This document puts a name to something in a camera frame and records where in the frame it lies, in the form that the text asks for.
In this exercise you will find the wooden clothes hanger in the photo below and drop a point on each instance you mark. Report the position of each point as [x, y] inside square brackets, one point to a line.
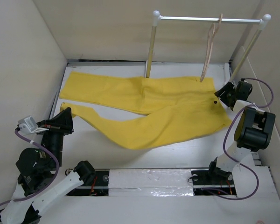
[210, 39]

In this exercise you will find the white clothes rack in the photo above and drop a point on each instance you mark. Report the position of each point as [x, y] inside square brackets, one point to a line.
[194, 47]

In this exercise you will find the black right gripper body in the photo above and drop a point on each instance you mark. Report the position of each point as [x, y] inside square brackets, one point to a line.
[234, 94]

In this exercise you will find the yellow trousers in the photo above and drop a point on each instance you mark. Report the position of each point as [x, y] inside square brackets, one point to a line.
[171, 110]

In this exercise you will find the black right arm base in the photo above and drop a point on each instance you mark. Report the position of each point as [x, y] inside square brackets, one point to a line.
[212, 181]

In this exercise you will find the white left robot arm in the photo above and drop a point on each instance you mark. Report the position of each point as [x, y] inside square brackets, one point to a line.
[39, 166]

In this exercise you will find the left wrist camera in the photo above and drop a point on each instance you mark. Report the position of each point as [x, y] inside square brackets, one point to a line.
[29, 126]

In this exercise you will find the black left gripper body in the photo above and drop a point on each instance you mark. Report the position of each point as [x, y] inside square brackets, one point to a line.
[54, 141]

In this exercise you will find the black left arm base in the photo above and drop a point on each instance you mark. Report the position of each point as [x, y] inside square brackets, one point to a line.
[98, 187]

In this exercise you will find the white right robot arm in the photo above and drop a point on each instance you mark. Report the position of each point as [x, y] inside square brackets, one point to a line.
[253, 132]

